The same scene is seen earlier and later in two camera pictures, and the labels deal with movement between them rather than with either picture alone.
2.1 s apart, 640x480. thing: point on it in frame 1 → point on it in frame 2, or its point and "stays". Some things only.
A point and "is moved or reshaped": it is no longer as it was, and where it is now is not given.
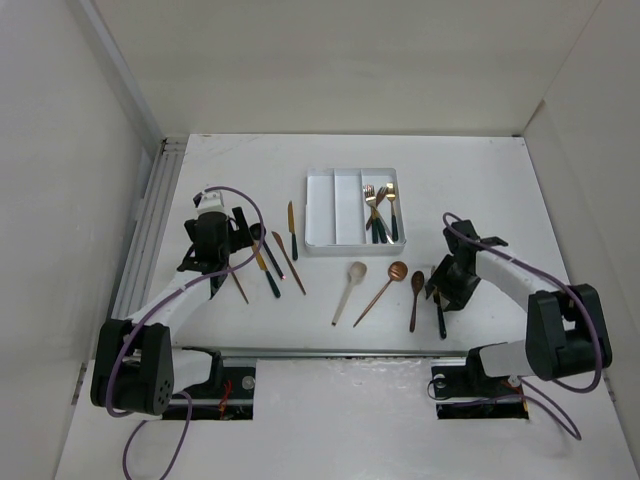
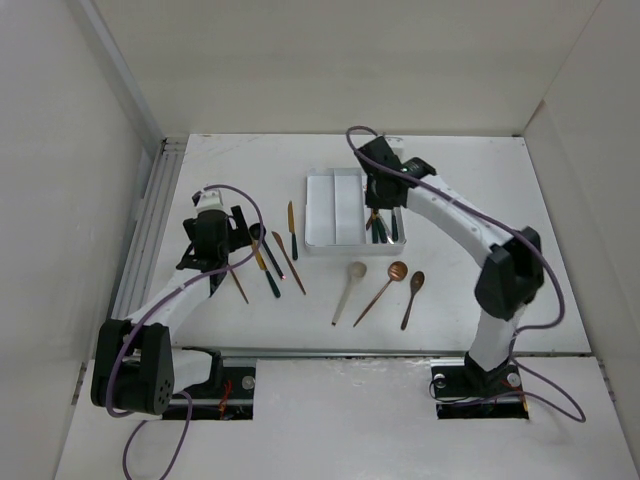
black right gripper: (458, 297) → (374, 202)
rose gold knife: (280, 241) stays
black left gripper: (240, 237) stays
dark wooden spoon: (417, 281) is moved or reshaped
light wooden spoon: (355, 275) stays
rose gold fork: (240, 288) stays
